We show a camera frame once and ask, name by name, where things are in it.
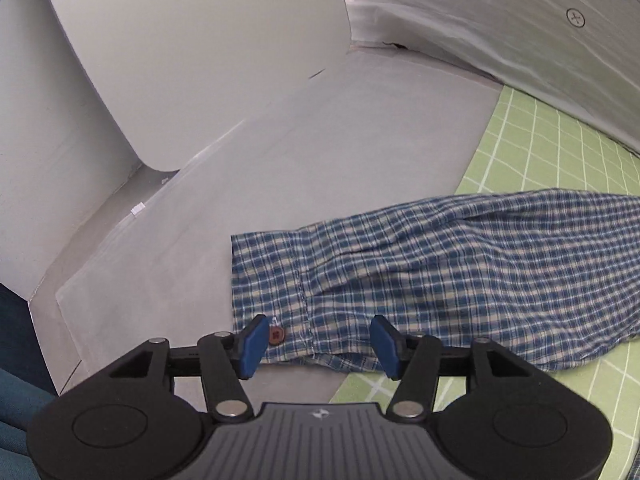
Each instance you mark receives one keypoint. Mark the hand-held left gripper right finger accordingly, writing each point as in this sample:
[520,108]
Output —
[387,347]

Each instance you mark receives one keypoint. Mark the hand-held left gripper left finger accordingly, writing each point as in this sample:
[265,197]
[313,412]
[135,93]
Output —
[252,347]

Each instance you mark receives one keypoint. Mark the blue plaid shirt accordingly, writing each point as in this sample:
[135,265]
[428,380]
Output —
[450,270]

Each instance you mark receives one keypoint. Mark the small white sticker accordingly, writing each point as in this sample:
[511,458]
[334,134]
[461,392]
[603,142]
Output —
[138,208]

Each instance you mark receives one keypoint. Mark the teal cloth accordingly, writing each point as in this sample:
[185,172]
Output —
[20,385]

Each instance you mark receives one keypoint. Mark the green grid bed sheet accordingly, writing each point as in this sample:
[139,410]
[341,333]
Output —
[545,135]

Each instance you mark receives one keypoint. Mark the white curved board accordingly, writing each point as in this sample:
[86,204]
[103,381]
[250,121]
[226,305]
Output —
[200,50]

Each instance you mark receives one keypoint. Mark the carrot print white sheet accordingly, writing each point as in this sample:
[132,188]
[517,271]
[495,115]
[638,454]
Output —
[500,20]

